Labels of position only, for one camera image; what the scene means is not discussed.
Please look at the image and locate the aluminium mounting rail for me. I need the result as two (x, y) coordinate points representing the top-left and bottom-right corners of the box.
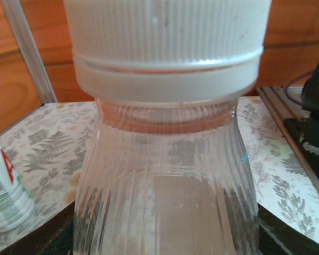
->
(256, 86), (319, 208)

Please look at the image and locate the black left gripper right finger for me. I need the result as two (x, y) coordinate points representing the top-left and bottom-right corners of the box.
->
(257, 203), (319, 255)

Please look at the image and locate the aluminium frame post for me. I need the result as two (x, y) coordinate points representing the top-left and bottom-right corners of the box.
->
(1, 0), (58, 104)

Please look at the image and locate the clear bottle green white label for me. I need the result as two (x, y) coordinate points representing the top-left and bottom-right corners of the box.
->
(0, 132), (35, 234)

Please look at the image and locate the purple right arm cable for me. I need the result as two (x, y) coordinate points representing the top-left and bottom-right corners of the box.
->
(286, 71), (317, 107)

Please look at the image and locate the wide white bottle cap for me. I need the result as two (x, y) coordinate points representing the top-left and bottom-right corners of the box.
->
(63, 0), (272, 70)

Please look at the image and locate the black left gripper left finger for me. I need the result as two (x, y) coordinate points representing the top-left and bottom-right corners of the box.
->
(0, 203), (75, 255)

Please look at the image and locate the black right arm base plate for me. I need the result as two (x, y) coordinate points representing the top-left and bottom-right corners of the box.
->
(283, 118), (319, 193)

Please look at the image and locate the clear ribbed plastic bottle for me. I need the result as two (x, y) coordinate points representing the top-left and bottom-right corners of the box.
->
(72, 49), (264, 255)

